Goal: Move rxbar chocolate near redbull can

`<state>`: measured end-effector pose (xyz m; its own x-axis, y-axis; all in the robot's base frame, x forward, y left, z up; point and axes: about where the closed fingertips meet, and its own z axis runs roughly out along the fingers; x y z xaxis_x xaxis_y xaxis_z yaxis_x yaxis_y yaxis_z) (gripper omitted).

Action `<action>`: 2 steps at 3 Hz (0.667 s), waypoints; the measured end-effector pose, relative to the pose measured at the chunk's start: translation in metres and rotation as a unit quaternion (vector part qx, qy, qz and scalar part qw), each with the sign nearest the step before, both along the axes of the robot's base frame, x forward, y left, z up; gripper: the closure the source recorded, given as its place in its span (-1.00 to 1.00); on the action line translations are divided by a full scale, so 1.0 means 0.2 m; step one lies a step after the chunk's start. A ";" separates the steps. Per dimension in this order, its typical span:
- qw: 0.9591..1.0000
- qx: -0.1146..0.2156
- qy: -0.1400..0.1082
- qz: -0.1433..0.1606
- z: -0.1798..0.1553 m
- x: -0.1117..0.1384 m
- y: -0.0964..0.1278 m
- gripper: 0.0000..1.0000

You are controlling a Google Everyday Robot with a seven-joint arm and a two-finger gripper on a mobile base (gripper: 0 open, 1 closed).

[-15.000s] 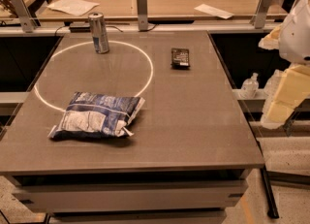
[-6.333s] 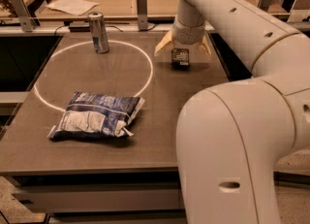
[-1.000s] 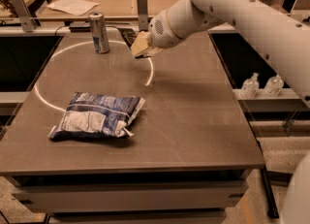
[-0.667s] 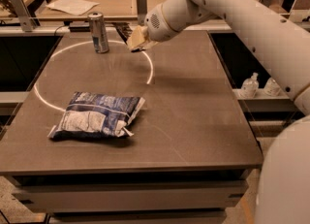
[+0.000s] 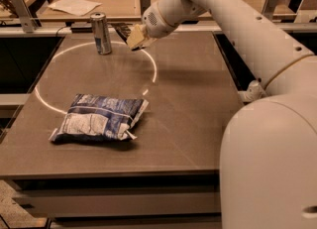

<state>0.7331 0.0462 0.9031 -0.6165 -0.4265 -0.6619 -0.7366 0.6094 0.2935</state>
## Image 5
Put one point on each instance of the left metal bracket post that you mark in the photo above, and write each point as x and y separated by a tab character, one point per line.
24	15

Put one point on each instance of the silver blue redbull can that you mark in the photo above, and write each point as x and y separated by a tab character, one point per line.
101	33

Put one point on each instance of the blue white chip bag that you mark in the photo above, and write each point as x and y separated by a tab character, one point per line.
92	118

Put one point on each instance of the white drawer cabinet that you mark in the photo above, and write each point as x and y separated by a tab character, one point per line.
121	197

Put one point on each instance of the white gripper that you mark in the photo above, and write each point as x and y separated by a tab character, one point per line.
156	22

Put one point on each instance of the right metal bracket post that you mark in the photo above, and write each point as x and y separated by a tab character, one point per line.
268	8

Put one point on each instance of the black rxbar chocolate bar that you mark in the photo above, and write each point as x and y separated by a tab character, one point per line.
122	30

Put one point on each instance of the clear sanitizer bottle left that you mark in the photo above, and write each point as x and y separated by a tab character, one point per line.
254	91

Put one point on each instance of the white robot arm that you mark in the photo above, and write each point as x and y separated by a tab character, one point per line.
268	159

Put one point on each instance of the white paper sheet left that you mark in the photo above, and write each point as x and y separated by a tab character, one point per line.
74	7

